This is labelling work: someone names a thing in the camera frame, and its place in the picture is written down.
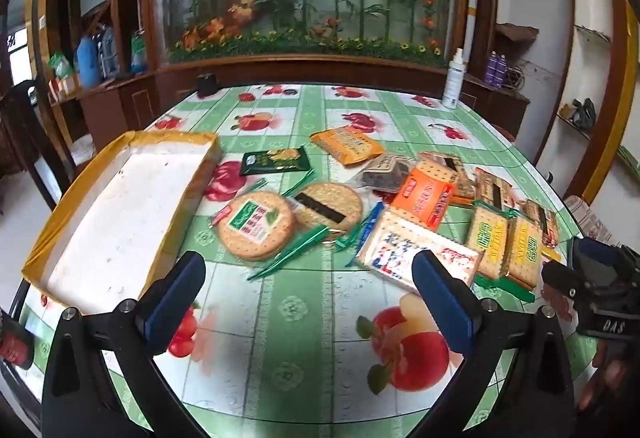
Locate dark wooden chair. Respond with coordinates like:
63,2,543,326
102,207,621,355
0,81,76,211

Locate small yellow box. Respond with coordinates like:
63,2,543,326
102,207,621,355
50,76,81,100

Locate round cracker packet black strip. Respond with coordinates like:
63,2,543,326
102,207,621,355
280,171,363,244

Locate brown cracker packet black strip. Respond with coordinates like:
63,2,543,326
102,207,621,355
472,167,513,209
417,151,476,199
520,198,561,249

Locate dark items on wall shelf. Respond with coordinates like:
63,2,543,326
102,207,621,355
557,98,599,139

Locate round cracker packet green label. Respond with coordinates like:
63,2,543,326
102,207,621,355
210,188,331,281

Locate orange label cracker packet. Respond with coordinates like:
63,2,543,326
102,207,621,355
390,165,456,231

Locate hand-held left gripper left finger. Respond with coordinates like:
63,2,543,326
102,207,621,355
41,251,221,438

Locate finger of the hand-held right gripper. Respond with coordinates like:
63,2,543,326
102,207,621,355
542,262,585,305
574,237,622,268

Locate dark green cracker packet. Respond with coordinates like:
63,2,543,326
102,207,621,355
240,145,312,176

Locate wooden side counter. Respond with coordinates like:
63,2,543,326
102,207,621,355
47,68,157,136

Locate yellow orange cracker packet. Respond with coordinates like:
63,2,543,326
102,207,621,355
310,125,386,166

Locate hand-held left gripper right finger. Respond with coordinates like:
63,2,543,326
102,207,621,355
411,249,577,438

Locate person's right hand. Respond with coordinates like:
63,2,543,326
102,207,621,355
575,342,628,415

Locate blue thermos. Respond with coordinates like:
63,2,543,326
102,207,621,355
75,36,101,89

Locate wooden corner counter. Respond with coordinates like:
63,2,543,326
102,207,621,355
464,73,532,135

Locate wire basket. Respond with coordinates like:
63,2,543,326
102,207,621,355
505,61,532,94

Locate striped seat cushion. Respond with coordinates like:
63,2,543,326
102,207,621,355
565,195,622,245

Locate white spray bottle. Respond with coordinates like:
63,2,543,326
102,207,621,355
441,47,467,110

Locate small black cup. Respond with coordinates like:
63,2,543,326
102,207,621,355
196,72,219,99

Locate brown cardboard box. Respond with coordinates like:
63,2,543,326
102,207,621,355
495,22,540,42

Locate grey thermos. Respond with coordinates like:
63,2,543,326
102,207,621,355
100,26,122,79

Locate yellow green cracker packet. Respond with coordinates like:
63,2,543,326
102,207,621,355
500,213,545,301
465,201,516,281

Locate white blue cracker packet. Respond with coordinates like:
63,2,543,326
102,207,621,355
345,202,485,295

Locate clear seaweed snack packet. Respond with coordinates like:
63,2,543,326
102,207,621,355
350,153,416,194

